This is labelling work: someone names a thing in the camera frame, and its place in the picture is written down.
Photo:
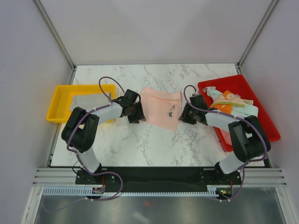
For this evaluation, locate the aluminium frame post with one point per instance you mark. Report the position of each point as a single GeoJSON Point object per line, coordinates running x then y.
{"type": "Point", "coordinates": [50, 26]}
{"type": "Point", "coordinates": [262, 24]}

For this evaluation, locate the mint green towel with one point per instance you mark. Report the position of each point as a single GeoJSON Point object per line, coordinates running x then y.
{"type": "Point", "coordinates": [247, 109]}

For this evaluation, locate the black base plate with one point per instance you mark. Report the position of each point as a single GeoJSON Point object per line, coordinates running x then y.
{"type": "Point", "coordinates": [158, 178]}

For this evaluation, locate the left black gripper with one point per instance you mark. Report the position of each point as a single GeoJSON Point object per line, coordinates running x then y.
{"type": "Point", "coordinates": [139, 115]}

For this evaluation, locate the red plastic tray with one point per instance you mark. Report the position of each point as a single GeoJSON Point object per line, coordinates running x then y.
{"type": "Point", "coordinates": [260, 92]}

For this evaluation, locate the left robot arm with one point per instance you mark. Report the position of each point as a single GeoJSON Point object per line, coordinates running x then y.
{"type": "Point", "coordinates": [80, 130]}

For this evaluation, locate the pink towel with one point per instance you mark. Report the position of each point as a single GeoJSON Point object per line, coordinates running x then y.
{"type": "Point", "coordinates": [161, 108]}

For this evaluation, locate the grey towel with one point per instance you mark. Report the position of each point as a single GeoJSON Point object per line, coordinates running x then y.
{"type": "Point", "coordinates": [89, 101]}

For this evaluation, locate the slotted cable duct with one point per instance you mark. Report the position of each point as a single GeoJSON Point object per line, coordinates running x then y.
{"type": "Point", "coordinates": [92, 191]}

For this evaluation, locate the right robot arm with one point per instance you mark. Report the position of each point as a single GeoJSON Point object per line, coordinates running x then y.
{"type": "Point", "coordinates": [248, 137]}

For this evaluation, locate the right aluminium frame post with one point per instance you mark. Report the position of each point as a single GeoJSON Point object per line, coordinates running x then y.
{"type": "Point", "coordinates": [262, 24]}

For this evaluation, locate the left aluminium frame post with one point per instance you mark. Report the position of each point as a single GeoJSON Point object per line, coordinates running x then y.
{"type": "Point", "coordinates": [50, 26]}

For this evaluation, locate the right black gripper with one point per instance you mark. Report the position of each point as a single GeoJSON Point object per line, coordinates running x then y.
{"type": "Point", "coordinates": [183, 116]}

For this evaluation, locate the aluminium frame rail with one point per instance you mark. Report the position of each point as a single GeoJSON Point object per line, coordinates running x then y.
{"type": "Point", "coordinates": [251, 177]}

